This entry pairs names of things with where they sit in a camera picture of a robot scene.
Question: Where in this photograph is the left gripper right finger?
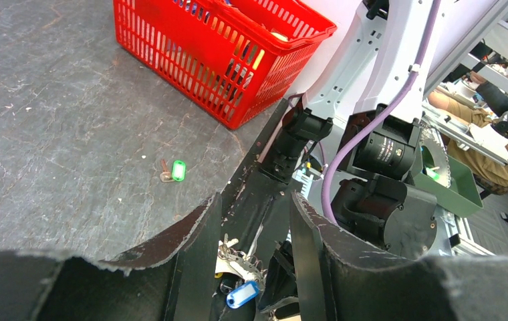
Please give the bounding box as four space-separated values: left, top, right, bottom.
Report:
290 193 508 320

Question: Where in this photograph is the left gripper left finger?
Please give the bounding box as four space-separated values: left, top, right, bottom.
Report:
0 193 221 320

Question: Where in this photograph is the red plastic basket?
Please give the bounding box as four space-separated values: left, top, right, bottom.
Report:
113 0 337 130

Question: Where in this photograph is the green metal tray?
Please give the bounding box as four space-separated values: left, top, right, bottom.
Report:
413 146 483 218

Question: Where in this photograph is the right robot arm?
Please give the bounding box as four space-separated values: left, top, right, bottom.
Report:
261 1 452 259

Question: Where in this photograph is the blue key tag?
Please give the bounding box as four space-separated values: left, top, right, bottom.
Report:
226 280 260 309

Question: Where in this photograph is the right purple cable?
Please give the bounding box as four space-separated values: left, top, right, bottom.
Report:
321 0 442 225

